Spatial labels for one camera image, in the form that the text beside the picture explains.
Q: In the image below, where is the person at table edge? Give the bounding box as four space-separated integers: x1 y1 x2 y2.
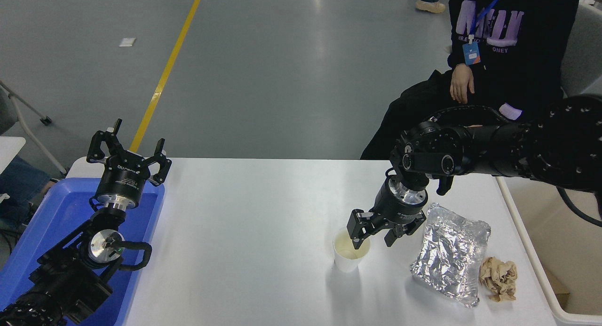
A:
0 157 57 223

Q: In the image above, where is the crumpled silver foil tray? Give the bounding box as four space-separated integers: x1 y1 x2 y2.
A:
410 202 492 309

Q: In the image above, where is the seated person's right hand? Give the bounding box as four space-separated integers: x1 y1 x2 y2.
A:
450 64 475 104

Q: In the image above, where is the seated person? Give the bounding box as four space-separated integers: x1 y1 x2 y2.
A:
361 0 581 161

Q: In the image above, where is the grey metal folding frame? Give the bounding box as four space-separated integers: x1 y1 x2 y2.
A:
0 79 69 176

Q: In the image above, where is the blue lanyard badge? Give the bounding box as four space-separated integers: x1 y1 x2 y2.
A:
462 0 506 65

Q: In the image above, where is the large pale plastic bin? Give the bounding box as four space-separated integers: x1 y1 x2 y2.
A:
496 175 602 326

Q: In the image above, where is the blue plastic tray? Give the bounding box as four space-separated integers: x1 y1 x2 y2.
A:
0 178 165 326

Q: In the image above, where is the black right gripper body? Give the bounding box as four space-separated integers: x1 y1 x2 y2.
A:
374 181 428 229

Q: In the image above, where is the small white side table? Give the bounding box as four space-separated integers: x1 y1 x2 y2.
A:
0 136 27 174

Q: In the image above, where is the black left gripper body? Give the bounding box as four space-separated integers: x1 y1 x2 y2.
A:
95 152 150 205

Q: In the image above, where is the standing person with tan shoes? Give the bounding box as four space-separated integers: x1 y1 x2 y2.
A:
408 0 446 14

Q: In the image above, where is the white paper cup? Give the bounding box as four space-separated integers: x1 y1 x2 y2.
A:
333 227 371 273

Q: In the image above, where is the crumpled tan paper ball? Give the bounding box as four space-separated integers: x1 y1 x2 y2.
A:
479 256 519 302

